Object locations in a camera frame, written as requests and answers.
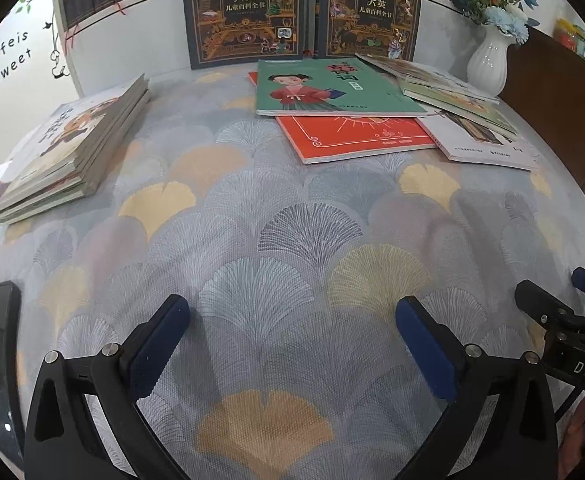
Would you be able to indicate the white ribbed vase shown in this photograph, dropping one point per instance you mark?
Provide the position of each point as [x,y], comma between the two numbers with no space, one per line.
[490,65]

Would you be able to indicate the brown wooden side table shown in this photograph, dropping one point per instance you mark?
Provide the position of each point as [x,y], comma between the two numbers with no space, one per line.
[557,100]

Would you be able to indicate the stack of thin books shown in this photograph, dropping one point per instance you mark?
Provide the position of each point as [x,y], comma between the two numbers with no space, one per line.
[72,135]

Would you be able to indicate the large dark encyclopedia book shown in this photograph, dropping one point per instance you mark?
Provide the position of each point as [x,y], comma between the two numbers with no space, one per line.
[372,10]
[242,10]

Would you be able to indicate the white bookshelf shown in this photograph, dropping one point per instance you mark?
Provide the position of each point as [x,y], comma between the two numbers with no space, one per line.
[137,35]

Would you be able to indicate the black flat device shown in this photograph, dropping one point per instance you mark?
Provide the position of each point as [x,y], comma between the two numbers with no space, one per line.
[2,360]

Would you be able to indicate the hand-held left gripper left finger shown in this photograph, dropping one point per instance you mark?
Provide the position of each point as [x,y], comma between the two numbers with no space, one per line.
[165,340]

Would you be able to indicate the light green illustrated book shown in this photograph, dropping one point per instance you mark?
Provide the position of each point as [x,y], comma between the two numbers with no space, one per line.
[472,110]

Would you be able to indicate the teal book red robed girl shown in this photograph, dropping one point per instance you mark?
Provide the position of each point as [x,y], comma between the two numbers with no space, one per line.
[387,102]

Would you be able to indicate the white book sword figure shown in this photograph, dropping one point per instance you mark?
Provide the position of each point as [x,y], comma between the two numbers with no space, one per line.
[482,152]

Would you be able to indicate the blue white artificial flowers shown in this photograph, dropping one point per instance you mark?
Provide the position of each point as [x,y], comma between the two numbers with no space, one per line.
[502,15]

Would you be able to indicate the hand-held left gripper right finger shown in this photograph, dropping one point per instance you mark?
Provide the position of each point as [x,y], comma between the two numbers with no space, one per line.
[425,350]

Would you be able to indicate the glass jar colourful contents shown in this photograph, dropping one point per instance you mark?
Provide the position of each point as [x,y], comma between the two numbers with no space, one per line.
[572,37]

